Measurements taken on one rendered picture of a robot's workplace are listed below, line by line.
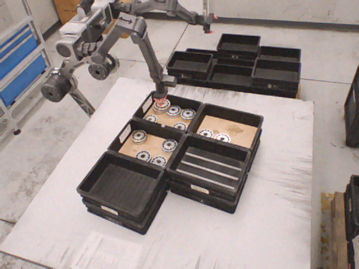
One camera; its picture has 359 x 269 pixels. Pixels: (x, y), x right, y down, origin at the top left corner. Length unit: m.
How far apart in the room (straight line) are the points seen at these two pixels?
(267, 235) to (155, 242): 0.59
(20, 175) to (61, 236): 1.49
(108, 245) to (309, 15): 3.93
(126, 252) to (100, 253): 0.14
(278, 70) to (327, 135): 0.76
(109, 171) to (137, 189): 0.23
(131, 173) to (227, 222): 0.61
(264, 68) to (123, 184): 1.88
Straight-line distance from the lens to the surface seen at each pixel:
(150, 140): 2.14
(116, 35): 1.66
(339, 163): 3.23
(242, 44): 3.62
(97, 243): 1.96
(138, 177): 1.97
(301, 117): 2.51
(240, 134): 2.14
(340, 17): 4.95
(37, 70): 3.99
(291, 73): 3.25
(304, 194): 2.09
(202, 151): 2.05
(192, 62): 3.37
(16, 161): 3.59
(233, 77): 3.33
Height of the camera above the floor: 2.39
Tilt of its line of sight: 43 degrees down
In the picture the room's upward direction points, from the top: 8 degrees counter-clockwise
